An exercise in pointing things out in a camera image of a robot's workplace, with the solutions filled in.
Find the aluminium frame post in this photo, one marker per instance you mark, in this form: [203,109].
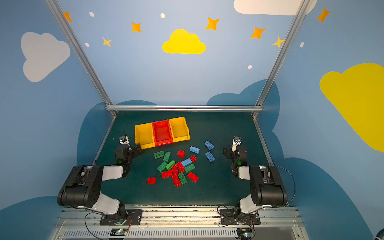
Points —
[64,24]
[291,34]

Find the left green circuit board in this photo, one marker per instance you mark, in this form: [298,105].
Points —
[119,232]

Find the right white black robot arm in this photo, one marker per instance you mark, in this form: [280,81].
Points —
[266,186]

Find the green lego brick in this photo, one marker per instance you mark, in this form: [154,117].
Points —
[166,158]
[182,178]
[159,155]
[190,168]
[162,167]
[169,165]

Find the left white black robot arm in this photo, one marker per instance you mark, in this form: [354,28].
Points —
[82,188]

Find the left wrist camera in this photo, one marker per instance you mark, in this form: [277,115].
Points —
[123,140]

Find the yellow plastic bin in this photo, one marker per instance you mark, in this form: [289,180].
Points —
[144,136]
[179,129]

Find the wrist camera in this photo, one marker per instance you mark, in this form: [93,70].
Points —
[123,140]
[236,142]

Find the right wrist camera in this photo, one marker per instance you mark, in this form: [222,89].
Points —
[236,142]

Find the aluminium frame left post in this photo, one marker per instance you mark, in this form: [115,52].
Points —
[64,24]

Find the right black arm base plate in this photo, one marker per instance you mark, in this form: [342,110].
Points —
[230,217]

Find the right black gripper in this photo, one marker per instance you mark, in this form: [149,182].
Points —
[229,153]

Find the small red lego brick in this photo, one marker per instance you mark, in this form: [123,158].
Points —
[193,158]
[181,154]
[151,180]

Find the green circuit board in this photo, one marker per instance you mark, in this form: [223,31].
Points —
[119,232]
[245,234]

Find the right yellow plastic bin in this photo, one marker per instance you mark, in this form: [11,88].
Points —
[179,129]

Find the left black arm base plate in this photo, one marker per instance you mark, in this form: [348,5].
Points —
[132,218]

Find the aluminium frame right post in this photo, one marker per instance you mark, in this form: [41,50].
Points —
[291,34]

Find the left yellow plastic bin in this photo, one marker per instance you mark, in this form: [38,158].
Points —
[144,136]

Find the red plastic bin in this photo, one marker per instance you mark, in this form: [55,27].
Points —
[162,133]

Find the aluminium frame back bar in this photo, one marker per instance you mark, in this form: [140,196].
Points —
[144,108]

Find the right green circuit board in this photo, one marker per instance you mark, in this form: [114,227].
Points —
[245,234]

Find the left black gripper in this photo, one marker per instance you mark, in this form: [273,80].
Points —
[133,151]

